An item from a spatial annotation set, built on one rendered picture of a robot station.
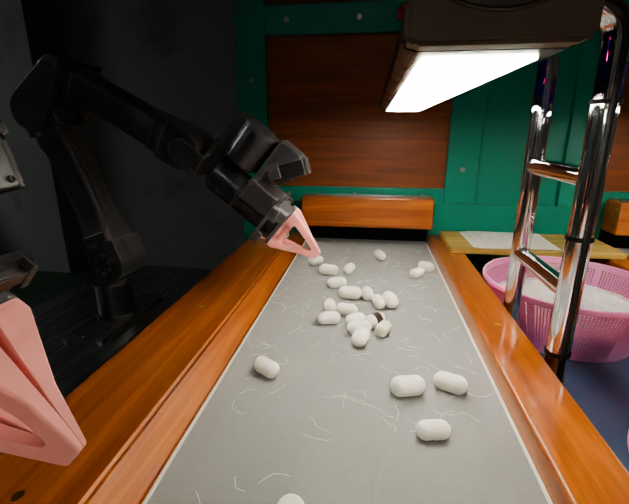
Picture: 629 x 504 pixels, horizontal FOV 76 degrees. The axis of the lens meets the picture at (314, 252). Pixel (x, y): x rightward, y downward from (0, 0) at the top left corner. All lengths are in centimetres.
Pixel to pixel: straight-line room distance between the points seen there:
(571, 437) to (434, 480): 12
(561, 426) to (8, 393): 39
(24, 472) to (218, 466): 14
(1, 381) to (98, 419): 20
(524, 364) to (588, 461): 13
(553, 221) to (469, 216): 19
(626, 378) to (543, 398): 29
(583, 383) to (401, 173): 57
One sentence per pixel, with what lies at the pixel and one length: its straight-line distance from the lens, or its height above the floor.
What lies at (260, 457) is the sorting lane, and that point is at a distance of 39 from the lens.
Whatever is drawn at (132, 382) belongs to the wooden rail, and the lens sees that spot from 46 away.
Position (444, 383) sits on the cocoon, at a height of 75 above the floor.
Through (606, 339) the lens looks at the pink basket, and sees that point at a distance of 72.
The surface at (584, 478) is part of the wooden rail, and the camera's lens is 39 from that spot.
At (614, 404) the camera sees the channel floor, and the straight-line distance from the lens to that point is 66.
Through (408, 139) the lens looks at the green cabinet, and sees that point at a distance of 100.
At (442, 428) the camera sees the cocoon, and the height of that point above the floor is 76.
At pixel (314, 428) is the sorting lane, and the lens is 41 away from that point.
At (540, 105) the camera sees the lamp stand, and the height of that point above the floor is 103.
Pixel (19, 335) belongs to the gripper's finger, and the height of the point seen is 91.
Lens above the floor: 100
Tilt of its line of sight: 17 degrees down
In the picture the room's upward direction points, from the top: straight up
